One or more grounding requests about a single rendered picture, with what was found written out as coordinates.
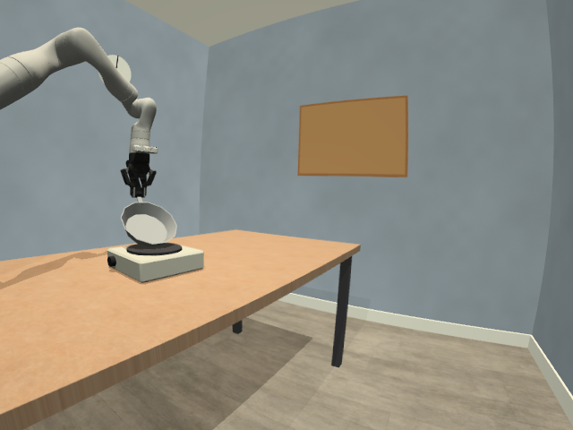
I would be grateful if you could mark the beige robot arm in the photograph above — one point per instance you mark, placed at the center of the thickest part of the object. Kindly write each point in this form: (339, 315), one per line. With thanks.
(22, 73)

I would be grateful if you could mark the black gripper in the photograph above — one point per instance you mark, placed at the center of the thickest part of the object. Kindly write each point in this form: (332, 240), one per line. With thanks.
(139, 166)

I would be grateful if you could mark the grey frying pan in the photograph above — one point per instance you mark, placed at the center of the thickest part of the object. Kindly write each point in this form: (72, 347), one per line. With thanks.
(149, 224)

